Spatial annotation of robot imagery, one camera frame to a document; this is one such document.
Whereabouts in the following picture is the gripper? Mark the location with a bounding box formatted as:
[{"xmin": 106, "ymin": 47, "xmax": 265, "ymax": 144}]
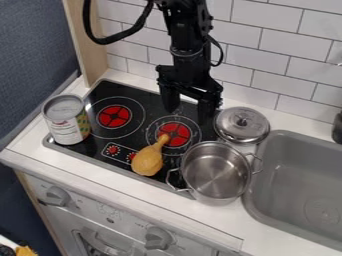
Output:
[{"xmin": 154, "ymin": 55, "xmax": 225, "ymax": 125}]

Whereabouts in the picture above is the toy stove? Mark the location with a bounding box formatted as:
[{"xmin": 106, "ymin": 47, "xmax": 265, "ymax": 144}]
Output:
[{"xmin": 41, "ymin": 79, "xmax": 225, "ymax": 200}]

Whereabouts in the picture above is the silver pot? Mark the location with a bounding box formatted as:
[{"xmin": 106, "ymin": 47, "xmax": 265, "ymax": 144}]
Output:
[{"xmin": 164, "ymin": 140, "xmax": 265, "ymax": 207}]

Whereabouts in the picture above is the brown toy chicken leg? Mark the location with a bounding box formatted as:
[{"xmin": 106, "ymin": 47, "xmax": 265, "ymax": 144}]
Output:
[{"xmin": 129, "ymin": 133, "xmax": 171, "ymax": 177}]

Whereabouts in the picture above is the silver can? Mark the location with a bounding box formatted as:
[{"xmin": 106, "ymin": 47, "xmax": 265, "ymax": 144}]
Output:
[{"xmin": 40, "ymin": 93, "xmax": 94, "ymax": 146}]

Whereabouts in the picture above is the toy sink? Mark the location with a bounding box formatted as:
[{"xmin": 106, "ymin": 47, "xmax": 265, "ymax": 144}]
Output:
[{"xmin": 240, "ymin": 129, "xmax": 342, "ymax": 253}]

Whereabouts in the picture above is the silver lid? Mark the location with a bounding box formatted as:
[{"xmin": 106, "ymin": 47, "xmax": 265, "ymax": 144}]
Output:
[{"xmin": 212, "ymin": 106, "xmax": 272, "ymax": 145}]

